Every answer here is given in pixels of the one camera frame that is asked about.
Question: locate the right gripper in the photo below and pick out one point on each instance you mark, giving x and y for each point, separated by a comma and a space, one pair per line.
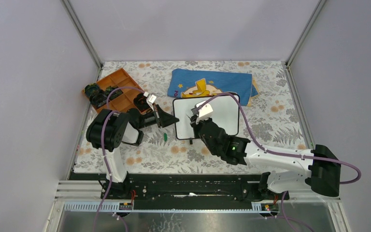
195, 126

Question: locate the dark rolled fabric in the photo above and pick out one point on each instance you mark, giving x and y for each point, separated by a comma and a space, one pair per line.
96, 95
115, 94
140, 103

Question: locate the dark rolled fabric middle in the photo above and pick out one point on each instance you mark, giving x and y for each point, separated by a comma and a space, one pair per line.
115, 94

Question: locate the small whiteboard black frame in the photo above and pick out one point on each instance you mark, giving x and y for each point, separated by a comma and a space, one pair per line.
226, 115

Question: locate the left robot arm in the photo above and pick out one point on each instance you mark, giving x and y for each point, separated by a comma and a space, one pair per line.
109, 130

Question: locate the blue cartoon cloth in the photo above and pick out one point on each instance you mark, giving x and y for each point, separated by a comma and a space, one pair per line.
188, 84

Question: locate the dark rolled fabric right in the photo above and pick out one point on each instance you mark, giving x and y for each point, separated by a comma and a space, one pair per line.
140, 103

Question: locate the dark rolled fabric left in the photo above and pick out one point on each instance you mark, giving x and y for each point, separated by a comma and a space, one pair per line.
96, 95

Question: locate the orange compartment tray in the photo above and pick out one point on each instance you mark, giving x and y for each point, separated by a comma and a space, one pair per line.
129, 87

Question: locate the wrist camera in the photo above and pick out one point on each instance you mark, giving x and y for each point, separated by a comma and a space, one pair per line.
150, 99
202, 111

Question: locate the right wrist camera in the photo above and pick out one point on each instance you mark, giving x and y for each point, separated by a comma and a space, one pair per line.
202, 111

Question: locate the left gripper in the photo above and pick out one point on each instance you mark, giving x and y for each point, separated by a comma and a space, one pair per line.
164, 119

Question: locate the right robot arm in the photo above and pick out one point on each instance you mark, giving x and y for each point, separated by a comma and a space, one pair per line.
316, 169

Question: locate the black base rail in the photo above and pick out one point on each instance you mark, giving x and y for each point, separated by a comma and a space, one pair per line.
198, 192

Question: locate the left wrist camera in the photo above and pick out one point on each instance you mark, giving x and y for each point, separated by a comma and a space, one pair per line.
150, 99

